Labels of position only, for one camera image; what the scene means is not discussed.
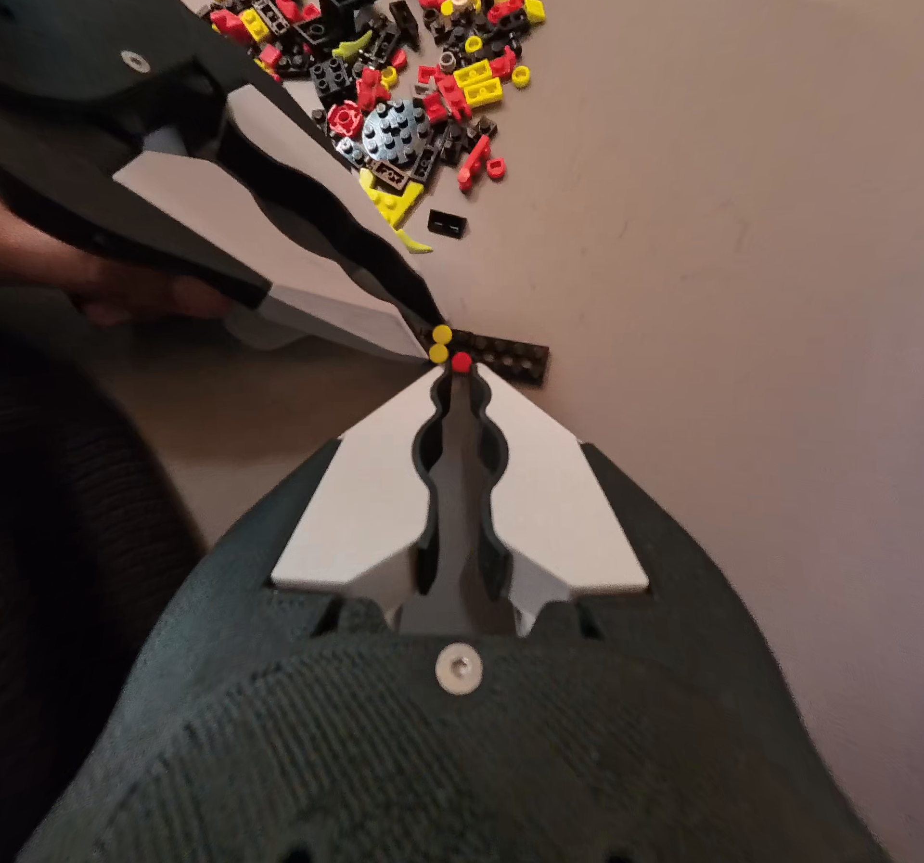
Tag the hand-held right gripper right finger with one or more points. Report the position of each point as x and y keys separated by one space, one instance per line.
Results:
x=563 y=516

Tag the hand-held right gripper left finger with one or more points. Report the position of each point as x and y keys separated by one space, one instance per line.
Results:
x=354 y=516

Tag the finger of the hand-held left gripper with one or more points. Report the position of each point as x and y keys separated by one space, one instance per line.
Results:
x=238 y=227
x=310 y=206

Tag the long black lego plate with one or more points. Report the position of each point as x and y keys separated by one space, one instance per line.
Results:
x=512 y=361

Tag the yellow round lego stud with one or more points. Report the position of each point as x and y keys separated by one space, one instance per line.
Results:
x=437 y=353
x=442 y=334

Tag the red round lego stud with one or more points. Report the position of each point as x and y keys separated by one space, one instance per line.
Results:
x=461 y=362

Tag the small black lego tile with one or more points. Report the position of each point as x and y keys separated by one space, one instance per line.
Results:
x=447 y=224

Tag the pile of lego pieces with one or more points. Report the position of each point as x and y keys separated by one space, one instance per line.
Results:
x=390 y=54

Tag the person's left hand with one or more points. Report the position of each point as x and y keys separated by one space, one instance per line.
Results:
x=144 y=296

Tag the dark knitted clothing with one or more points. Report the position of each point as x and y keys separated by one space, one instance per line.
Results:
x=72 y=552

